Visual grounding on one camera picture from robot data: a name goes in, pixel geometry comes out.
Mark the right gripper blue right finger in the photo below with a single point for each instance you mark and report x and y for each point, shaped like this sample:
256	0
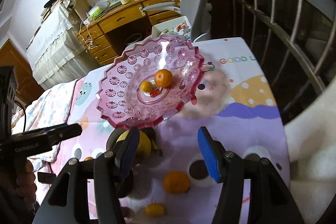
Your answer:
213	155

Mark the mandarin behind avocado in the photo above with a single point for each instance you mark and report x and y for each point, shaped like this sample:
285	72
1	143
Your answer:
88	159

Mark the wooden desk with drawers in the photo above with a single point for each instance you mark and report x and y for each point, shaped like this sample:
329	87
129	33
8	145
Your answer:
107	37

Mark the white tray on chair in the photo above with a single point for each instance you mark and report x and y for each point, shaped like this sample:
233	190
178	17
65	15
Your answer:
179	25

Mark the cartoon printed tablecloth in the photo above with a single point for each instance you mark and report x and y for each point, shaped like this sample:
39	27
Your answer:
236	105

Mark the metal window grille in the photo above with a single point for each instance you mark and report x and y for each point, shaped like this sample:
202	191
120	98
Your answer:
292	40

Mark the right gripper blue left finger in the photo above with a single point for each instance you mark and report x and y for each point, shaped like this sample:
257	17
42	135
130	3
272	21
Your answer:
125	154

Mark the yellow speckled pear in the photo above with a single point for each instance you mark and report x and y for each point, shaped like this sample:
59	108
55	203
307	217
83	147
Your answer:
143	150

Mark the person's left hand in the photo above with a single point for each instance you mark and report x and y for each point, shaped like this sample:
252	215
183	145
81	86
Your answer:
18	194

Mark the small mandarin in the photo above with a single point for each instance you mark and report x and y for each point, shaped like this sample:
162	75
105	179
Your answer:
154	210
147	87

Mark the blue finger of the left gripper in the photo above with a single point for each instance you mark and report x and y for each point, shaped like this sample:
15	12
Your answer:
63	132

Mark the pink plastic fruit bowl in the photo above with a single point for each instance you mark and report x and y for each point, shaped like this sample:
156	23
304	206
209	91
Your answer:
122	102

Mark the dark overripe banana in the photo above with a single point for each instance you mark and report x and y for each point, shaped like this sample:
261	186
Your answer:
112	139

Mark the white fluffy blanket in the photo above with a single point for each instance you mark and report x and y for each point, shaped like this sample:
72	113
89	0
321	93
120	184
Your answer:
311	145

